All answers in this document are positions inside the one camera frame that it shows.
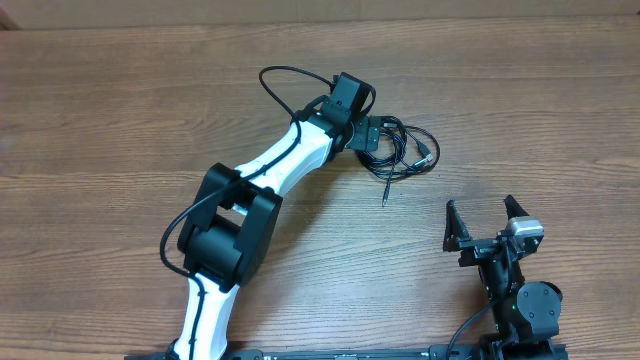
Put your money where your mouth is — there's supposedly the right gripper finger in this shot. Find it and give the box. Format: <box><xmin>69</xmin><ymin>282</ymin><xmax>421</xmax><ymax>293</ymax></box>
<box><xmin>442</xmin><ymin>199</ymin><xmax>471</xmax><ymax>252</ymax></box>
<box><xmin>504</xmin><ymin>195</ymin><xmax>529</xmax><ymax>219</ymax></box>

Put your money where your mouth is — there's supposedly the black thin-plug cable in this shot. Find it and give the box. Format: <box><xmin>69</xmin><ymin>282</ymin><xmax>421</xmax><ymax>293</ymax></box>
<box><xmin>355</xmin><ymin>115</ymin><xmax>407</xmax><ymax>209</ymax></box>

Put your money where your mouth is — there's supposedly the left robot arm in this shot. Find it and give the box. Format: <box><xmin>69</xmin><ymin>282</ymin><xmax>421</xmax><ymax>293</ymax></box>
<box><xmin>161</xmin><ymin>73</ymin><xmax>379</xmax><ymax>360</ymax></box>

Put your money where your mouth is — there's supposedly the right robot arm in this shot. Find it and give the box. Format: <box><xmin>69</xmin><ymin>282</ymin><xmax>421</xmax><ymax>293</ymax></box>
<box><xmin>443</xmin><ymin>195</ymin><xmax>568</xmax><ymax>359</ymax></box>

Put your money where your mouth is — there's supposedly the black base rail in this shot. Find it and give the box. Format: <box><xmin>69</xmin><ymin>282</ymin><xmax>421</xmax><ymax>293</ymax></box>
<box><xmin>124</xmin><ymin>344</ymin><xmax>570</xmax><ymax>360</ymax></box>

